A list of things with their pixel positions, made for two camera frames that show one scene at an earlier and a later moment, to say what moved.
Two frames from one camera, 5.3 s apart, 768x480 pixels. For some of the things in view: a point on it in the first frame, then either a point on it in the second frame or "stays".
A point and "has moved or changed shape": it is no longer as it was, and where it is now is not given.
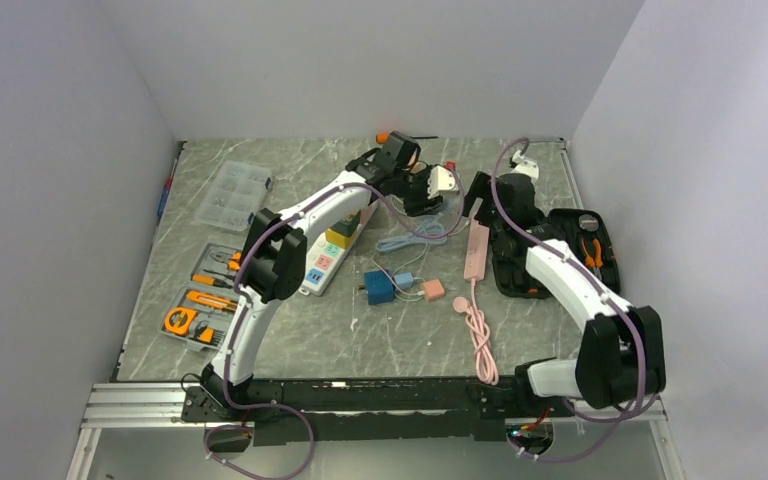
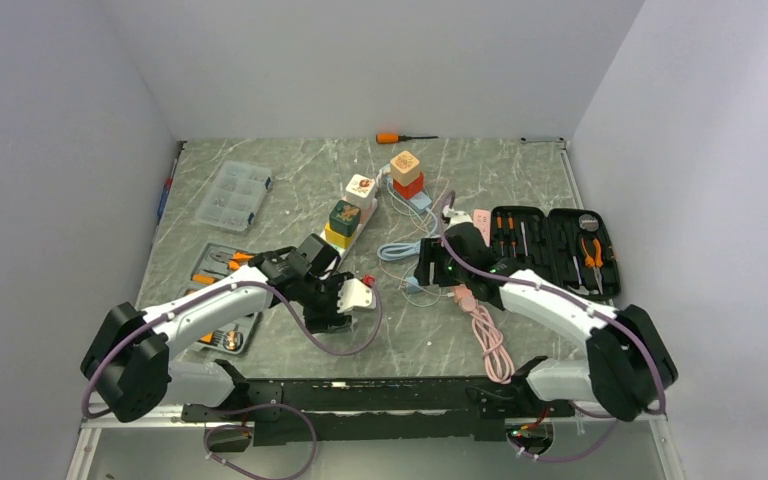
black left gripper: x=423 y=205 -> x=319 y=321
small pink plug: x=433 y=289 -> x=460 y=291
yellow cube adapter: x=338 y=239 stays
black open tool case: x=584 y=233 stays
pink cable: x=485 y=366 has moved or changed shape
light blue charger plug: x=404 y=280 has moved or changed shape
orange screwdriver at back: x=384 y=137 stays
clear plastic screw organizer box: x=235 y=195 stays
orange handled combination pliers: x=232 y=259 stays
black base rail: x=312 y=412 stays
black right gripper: x=481 y=188 -> x=433 y=250
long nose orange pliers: x=596 y=263 stays
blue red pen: x=166 y=190 stays
